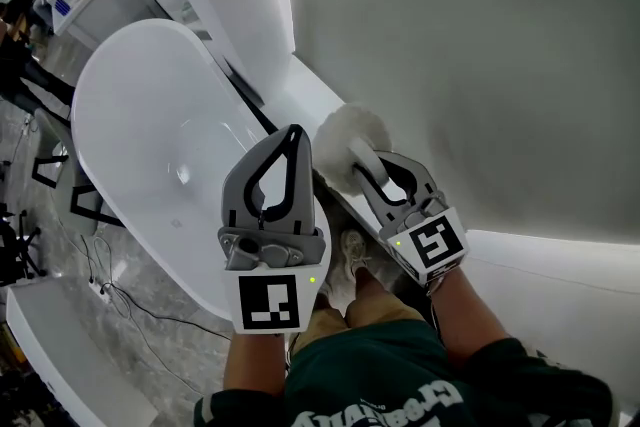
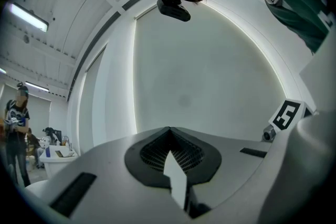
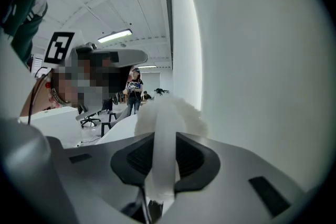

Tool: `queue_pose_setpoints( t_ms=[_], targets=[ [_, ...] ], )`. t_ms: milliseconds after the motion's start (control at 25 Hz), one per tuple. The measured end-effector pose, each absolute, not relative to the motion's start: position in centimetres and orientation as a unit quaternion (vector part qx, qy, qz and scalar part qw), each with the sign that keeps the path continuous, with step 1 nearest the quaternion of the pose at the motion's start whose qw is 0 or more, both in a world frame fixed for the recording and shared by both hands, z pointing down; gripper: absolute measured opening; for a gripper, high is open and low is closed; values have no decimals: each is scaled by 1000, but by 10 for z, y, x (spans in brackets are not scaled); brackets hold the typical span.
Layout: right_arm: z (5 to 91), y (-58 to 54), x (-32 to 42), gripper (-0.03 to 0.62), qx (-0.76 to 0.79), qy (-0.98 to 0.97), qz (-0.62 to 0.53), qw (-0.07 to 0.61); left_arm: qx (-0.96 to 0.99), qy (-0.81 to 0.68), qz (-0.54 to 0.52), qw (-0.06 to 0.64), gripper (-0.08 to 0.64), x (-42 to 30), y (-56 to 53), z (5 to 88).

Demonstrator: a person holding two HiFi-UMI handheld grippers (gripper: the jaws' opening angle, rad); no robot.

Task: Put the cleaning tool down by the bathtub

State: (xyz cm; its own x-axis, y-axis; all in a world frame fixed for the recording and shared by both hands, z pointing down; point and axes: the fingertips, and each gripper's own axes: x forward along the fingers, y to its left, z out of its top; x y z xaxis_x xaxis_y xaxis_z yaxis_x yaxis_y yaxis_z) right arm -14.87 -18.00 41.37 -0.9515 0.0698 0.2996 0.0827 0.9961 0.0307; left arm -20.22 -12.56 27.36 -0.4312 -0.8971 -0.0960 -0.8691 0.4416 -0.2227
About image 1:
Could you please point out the grey roller blind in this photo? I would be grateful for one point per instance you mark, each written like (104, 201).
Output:
(475, 65)

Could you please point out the black office chair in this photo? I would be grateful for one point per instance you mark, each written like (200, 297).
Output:
(15, 245)

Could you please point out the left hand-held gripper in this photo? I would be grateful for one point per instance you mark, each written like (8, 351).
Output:
(270, 302)

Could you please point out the person's khaki shorts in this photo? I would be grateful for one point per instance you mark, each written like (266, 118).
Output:
(385, 310)

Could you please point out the person's dark green shirt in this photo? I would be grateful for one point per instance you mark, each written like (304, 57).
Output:
(375, 365)

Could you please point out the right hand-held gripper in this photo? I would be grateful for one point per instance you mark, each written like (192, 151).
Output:
(435, 240)

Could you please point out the white platform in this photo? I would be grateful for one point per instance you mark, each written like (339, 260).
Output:
(60, 340)

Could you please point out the white sneaker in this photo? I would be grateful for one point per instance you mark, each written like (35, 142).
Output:
(355, 250)

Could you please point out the person's right leg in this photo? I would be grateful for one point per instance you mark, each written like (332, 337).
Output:
(372, 285)

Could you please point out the white power strip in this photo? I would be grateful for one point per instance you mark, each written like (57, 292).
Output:
(100, 289)

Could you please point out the person's left forearm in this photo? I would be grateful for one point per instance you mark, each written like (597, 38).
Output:
(255, 365)

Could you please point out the person's right forearm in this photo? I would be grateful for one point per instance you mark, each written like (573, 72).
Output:
(465, 320)

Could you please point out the grey chair with black legs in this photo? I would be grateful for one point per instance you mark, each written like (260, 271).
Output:
(50, 130)

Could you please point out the white bathtub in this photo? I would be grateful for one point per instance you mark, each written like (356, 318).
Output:
(150, 115)

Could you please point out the white fluffy duster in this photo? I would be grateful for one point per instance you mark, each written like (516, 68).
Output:
(345, 135)

